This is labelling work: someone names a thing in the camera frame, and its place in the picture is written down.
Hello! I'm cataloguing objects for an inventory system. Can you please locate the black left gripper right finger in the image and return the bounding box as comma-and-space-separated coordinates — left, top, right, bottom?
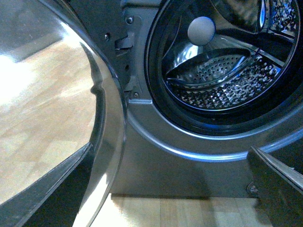
247, 146, 303, 227

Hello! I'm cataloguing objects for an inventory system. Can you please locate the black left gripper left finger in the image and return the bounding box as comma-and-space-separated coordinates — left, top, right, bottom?
0, 143, 93, 227

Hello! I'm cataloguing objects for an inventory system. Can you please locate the round washing machine door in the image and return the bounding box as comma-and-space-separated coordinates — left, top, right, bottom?
0, 0, 125, 227

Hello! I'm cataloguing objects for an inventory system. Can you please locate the grey front-load washing machine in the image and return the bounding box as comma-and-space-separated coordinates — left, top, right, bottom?
70, 0, 303, 198

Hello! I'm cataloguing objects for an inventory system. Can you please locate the grey ball in drum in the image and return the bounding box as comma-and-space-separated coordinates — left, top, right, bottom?
187, 17, 215, 46

